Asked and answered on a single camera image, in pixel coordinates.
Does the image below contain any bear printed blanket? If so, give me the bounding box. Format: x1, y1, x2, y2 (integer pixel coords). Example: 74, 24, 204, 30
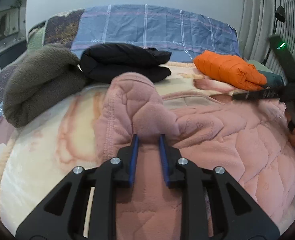
0, 60, 295, 233

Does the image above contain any dark vanity cabinet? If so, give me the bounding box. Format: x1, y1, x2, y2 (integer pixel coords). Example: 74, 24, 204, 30
0, 37, 28, 68

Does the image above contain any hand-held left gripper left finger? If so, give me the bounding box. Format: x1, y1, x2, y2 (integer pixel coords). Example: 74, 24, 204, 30
15, 134, 139, 240

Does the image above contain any black floor lamp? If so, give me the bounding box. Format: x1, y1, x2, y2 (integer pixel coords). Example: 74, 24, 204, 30
263, 6, 286, 65

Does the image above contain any wall mirror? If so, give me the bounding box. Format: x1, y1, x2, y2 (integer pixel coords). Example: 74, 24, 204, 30
0, 6, 21, 38

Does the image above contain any green quilted pillow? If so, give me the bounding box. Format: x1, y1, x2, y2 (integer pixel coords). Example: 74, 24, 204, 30
27, 27, 46, 53

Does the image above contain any orange puffer jacket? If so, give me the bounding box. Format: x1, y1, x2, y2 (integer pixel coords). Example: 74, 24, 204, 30
193, 50, 267, 92

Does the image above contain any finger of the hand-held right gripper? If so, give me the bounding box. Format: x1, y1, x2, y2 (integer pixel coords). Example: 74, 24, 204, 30
231, 87, 288, 102

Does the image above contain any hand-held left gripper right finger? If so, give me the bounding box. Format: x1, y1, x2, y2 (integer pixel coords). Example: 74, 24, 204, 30
159, 134, 280, 240

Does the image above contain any pink quilted jacket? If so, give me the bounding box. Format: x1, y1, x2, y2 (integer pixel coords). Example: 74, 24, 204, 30
95, 72, 295, 240

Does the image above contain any blue plaid sheet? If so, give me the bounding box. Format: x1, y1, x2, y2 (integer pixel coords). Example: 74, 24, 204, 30
71, 4, 239, 58

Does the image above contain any brown fleece garment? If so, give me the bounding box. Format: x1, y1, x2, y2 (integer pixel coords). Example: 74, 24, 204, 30
3, 44, 88, 128

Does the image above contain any black puffer jacket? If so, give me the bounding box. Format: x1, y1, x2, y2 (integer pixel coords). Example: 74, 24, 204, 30
80, 43, 172, 83

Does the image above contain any teal garment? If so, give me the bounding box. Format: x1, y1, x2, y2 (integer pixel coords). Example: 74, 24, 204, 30
259, 70, 284, 88

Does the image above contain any grey pleated curtain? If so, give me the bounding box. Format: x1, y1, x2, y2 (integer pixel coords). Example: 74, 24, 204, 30
240, 0, 295, 80

